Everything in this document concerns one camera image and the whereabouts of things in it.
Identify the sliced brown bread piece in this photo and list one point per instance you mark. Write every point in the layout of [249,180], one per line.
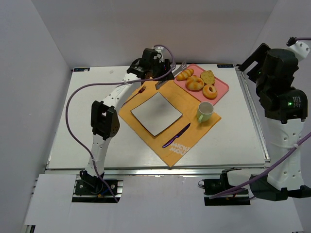
[208,77]

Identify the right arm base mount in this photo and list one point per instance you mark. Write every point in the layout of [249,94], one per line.
[223,192]

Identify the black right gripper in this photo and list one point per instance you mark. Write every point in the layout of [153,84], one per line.
[252,62]

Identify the light green mug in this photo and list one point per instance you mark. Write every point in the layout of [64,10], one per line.
[205,111]

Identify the orange placemat cloth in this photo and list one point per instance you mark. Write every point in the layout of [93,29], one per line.
[134,146]

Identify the pink tray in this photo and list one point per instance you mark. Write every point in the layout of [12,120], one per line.
[221,87]

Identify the purple knife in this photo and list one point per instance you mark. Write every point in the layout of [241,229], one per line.
[176,136]

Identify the blue table label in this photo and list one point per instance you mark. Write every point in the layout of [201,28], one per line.
[81,69]
[225,66]

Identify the left blue table label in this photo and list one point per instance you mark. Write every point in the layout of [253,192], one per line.
[81,69]

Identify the metal tongs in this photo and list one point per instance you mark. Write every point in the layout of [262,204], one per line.
[176,71]

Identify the sugared orange donut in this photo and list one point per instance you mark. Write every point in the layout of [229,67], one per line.
[210,91]

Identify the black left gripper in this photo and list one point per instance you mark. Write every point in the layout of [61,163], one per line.
[167,70]

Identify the right blue table label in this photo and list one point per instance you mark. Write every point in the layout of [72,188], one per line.
[225,66]

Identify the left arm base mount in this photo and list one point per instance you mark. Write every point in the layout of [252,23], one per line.
[90,189]

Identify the long striped bread roll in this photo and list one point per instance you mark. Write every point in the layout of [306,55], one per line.
[184,74]

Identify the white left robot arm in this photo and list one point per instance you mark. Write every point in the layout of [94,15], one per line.
[105,122]

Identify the round knotted bread bun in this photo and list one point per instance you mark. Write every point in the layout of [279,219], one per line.
[194,83]

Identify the white square plate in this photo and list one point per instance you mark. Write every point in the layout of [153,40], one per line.
[156,114]

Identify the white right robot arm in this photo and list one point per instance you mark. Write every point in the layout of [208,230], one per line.
[286,109]

